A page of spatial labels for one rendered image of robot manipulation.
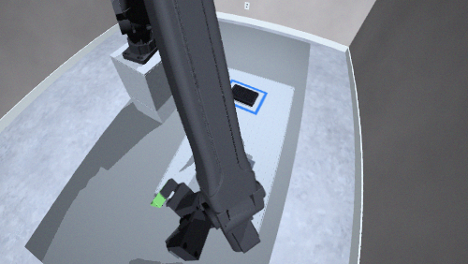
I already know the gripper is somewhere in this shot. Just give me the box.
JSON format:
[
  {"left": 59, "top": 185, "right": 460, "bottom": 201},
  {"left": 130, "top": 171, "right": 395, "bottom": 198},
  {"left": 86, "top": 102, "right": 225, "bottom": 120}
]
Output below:
[{"left": 151, "top": 178, "right": 208, "bottom": 216}]

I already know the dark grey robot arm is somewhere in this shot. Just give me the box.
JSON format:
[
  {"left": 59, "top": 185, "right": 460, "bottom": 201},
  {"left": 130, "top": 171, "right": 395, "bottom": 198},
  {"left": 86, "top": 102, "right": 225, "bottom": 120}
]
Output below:
[{"left": 110, "top": 0, "right": 266, "bottom": 261}]

